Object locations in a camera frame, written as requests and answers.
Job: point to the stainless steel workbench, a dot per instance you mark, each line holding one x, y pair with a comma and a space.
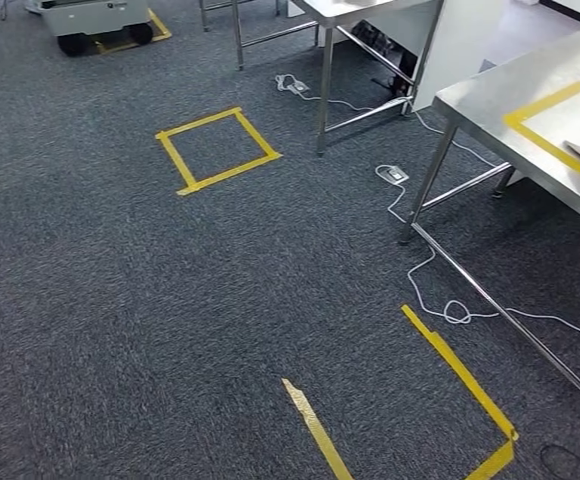
520, 79

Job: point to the yellow tape outline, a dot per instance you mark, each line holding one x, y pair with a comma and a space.
162, 30
230, 173

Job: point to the grey floor socket box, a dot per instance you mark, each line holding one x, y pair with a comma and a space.
397, 175

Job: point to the stainless steel table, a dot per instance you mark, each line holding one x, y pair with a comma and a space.
370, 8

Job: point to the yellow tape corner strip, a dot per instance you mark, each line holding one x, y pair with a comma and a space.
460, 371

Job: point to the white partition panel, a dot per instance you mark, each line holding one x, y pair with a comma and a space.
465, 46

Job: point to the yellow tape double rectangle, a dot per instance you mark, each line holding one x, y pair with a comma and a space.
534, 140

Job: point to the white wheeled cart robot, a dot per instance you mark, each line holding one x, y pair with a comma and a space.
95, 16

